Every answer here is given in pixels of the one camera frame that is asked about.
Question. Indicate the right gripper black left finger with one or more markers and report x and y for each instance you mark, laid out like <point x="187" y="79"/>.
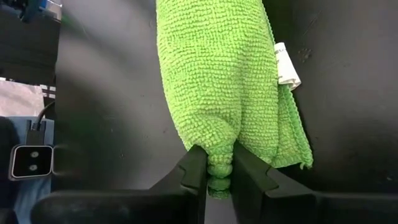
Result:
<point x="189" y="186"/>

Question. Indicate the green microfibre towel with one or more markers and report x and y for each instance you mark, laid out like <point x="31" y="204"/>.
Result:
<point x="217" y="77"/>

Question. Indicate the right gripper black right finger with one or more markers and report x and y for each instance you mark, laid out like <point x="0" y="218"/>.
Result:
<point x="255" y="193"/>

